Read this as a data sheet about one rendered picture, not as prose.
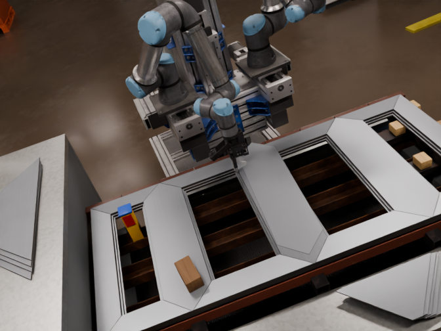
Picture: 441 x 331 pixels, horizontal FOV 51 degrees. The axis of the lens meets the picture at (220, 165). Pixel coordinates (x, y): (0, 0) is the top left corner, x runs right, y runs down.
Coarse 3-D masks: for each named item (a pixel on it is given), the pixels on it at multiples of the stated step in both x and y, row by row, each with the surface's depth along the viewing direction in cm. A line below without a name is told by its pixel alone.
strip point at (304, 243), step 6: (306, 234) 170; (312, 234) 169; (318, 234) 169; (288, 240) 170; (294, 240) 169; (300, 240) 169; (306, 240) 168; (312, 240) 167; (282, 246) 169; (288, 246) 168; (294, 246) 167; (300, 246) 167; (306, 246) 166; (312, 246) 165; (306, 252) 164
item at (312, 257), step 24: (312, 144) 213; (336, 144) 206; (432, 144) 192; (240, 168) 209; (144, 216) 203; (192, 216) 195; (384, 240) 163; (120, 264) 184; (312, 264) 160; (120, 288) 173; (192, 312) 157
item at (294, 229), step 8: (312, 216) 176; (288, 224) 176; (296, 224) 175; (304, 224) 174; (312, 224) 173; (320, 224) 172; (272, 232) 175; (280, 232) 174; (288, 232) 173; (296, 232) 172; (304, 232) 171; (280, 240) 171
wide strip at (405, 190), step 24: (336, 120) 219; (360, 120) 215; (360, 144) 202; (384, 144) 198; (360, 168) 190; (384, 168) 187; (408, 168) 183; (384, 192) 177; (408, 192) 174; (432, 192) 171; (432, 216) 163
